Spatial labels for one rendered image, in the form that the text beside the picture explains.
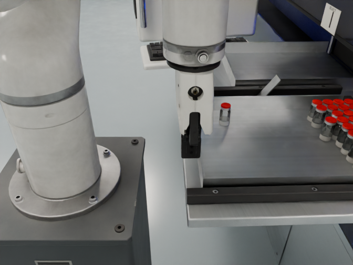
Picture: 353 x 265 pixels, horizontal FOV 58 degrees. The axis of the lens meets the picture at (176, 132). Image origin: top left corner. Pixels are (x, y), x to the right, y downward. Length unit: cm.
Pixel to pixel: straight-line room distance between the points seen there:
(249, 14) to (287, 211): 103
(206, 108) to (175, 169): 146
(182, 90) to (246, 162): 22
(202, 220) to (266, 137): 25
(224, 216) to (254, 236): 111
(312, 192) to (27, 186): 46
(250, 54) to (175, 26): 66
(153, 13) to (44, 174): 93
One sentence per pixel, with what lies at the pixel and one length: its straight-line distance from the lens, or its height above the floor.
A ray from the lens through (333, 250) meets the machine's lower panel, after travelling 98.
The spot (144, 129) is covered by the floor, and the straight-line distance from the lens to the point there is 222.
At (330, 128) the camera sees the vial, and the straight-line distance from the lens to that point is 67.
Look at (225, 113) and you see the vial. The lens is 66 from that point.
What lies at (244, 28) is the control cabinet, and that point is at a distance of 144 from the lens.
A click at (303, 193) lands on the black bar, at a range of 54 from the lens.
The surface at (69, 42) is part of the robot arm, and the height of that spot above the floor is 111.
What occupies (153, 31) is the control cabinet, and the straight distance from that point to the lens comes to 135.
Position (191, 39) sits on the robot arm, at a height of 113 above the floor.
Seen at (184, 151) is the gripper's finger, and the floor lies 93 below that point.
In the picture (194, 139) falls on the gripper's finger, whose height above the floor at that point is 98.
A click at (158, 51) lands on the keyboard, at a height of 83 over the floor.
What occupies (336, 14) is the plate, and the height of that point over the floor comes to 104.
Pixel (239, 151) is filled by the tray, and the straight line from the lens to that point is 61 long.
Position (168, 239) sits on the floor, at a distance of 156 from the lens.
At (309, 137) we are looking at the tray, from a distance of 69.
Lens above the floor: 126
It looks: 35 degrees down
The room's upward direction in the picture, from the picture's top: straight up
